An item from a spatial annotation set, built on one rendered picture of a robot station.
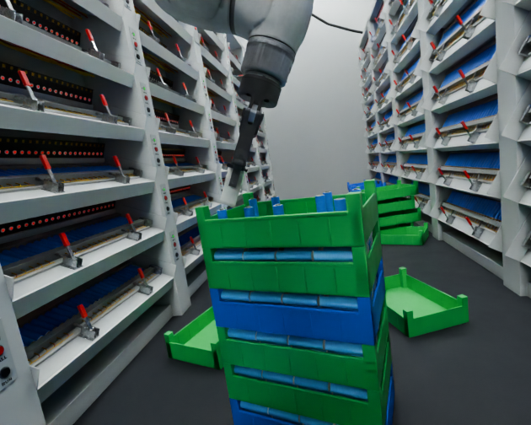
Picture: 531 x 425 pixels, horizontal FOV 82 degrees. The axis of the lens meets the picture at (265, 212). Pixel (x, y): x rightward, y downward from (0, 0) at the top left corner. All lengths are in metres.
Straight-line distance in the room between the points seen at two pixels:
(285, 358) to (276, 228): 0.24
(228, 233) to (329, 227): 0.18
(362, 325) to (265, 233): 0.21
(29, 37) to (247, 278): 0.74
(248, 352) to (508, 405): 0.53
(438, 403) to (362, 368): 0.29
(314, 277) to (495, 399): 0.50
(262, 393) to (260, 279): 0.24
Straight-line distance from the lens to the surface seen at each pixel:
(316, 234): 0.49
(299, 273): 0.52
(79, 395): 1.00
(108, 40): 1.36
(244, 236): 0.54
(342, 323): 0.54
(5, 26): 0.93
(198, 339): 1.13
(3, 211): 0.79
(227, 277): 0.59
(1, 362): 0.78
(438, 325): 1.07
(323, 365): 0.59
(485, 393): 0.89
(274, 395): 0.68
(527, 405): 0.88
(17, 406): 0.82
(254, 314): 0.59
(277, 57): 0.58
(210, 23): 0.65
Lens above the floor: 0.54
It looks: 9 degrees down
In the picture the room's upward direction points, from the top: 8 degrees counter-clockwise
